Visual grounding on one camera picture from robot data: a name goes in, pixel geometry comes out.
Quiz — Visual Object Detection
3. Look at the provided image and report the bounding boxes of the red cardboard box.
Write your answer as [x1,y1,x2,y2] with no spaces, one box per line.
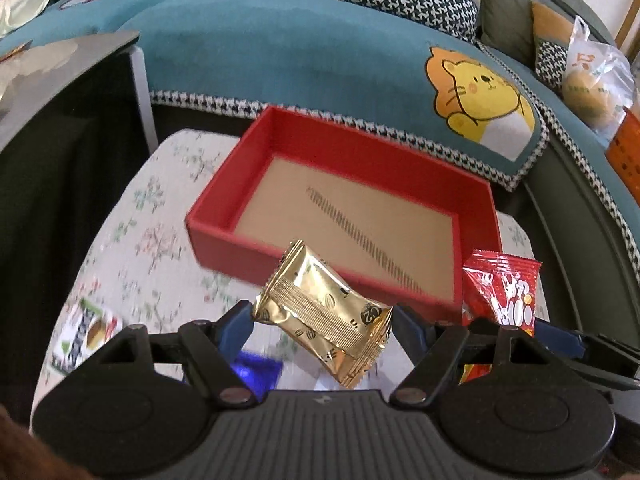
[186,107,501,322]

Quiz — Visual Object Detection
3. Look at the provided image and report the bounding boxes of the blue foil snack packet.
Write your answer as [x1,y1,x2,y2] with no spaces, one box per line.
[231,351,284,401]

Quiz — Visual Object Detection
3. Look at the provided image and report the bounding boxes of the teal lion sofa cover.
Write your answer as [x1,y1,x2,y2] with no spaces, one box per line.
[1,0,639,264]

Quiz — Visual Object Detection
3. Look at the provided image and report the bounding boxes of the green white Kapron wafer packet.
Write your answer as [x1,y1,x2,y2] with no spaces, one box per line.
[50,298,124,375]

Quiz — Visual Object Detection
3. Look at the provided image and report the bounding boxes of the green sofa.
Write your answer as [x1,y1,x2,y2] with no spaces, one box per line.
[49,0,640,361]

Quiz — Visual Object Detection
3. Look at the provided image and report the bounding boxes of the floral tablecloth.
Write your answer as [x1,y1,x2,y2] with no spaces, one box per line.
[29,128,551,430]

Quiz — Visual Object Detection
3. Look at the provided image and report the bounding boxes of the orange plastic basket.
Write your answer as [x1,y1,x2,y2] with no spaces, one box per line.
[605,108,640,203]

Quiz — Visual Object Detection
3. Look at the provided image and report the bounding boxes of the dark glass side table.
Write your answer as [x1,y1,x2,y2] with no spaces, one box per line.
[1,32,157,422]

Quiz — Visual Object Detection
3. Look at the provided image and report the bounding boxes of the gold foil snack packet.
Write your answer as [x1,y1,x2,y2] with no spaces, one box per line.
[253,240,393,389]

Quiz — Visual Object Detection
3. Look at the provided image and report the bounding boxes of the plastic bag with fruit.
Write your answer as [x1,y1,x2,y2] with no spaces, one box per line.
[561,16,636,145]

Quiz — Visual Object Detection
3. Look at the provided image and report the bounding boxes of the red Trolli candy bag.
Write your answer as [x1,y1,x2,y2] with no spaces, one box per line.
[456,248,544,386]

